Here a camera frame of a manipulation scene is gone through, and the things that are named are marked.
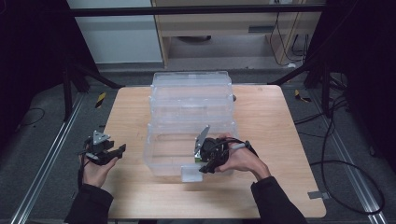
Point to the person's right hand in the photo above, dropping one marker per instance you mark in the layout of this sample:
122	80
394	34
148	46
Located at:
243	160

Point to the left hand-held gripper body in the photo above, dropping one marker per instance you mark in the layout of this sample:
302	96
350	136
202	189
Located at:
99	146

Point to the black metal stand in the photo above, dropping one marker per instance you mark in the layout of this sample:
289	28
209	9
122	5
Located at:
70	84
317	71

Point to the aluminium floor rail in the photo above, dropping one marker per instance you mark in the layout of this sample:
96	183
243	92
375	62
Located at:
49	155
351	174

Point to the dark flat object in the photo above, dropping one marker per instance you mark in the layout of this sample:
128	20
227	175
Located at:
194	39

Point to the light wood shelf unit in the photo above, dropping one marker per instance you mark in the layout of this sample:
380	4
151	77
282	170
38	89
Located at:
236	25

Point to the translucent tiered plastic storage box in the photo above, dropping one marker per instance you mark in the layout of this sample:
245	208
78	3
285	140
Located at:
190	105

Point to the grey tape piece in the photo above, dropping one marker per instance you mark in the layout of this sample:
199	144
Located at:
317	195

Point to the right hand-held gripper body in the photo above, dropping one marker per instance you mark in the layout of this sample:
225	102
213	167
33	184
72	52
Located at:
213	151

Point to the wooden desk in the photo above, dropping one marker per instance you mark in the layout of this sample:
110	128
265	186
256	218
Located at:
280	140

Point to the black horizontal bar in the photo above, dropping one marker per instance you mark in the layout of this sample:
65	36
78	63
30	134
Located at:
186	10

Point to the black curtain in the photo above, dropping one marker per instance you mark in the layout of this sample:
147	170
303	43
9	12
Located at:
31	62
364	62

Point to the small green box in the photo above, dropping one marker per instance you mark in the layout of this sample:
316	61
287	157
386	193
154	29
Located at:
197	159

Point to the person's left hand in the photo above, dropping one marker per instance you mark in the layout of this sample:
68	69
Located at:
95	174

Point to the yellow and black floor tape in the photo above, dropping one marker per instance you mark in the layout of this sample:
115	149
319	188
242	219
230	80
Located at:
301	96
100	99

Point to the white cabinet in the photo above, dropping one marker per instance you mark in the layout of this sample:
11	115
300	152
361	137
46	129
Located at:
118	37

